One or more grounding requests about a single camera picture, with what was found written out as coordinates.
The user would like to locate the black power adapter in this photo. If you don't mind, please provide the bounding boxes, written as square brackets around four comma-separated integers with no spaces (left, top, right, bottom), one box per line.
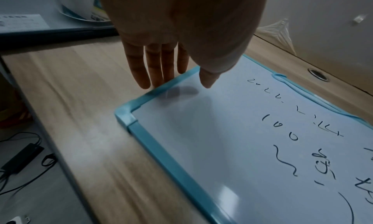
[1,143,45,175]

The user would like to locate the person's left hand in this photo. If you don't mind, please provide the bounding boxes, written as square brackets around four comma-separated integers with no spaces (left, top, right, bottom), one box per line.
[93,0,272,90]

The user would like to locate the white printed paper sheet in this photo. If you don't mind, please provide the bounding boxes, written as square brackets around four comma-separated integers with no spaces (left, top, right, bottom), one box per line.
[0,14,49,33]

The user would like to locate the round desk cable grommet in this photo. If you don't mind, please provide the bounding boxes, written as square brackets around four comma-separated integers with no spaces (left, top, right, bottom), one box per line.
[308,68,330,82]

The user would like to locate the dark flat board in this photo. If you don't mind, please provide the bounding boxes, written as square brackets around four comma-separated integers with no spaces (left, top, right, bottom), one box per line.
[0,24,120,50]

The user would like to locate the blue framed whiteboard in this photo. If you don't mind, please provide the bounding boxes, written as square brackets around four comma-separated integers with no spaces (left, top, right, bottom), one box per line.
[114,54,373,224]

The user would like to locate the clear plastic wrap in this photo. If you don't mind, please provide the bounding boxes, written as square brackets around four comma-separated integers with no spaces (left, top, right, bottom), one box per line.
[256,18,296,55]

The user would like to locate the black cable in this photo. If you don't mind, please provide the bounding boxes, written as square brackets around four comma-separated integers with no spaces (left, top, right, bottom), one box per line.
[0,132,57,196]

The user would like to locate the white round container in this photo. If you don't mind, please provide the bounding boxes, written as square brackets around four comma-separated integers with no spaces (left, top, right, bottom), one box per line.
[52,0,113,23]

